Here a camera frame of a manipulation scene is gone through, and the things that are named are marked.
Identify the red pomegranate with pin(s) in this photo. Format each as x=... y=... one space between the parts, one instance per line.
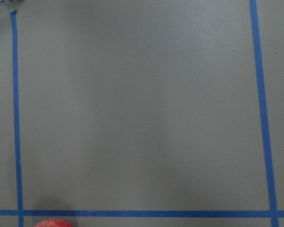
x=53 y=222

